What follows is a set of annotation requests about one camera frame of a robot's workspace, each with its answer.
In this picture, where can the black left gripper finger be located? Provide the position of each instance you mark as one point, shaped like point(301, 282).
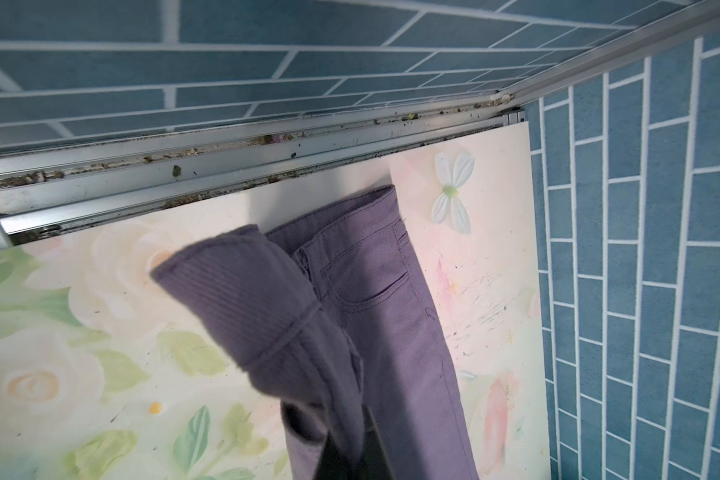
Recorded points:
point(373, 463)

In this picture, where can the purple trousers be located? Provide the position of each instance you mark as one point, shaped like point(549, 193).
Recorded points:
point(330, 313)

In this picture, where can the left side aluminium rail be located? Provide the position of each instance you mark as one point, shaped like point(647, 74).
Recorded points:
point(52, 192)

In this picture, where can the left aluminium corner post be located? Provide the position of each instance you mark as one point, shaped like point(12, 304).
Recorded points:
point(687, 24)

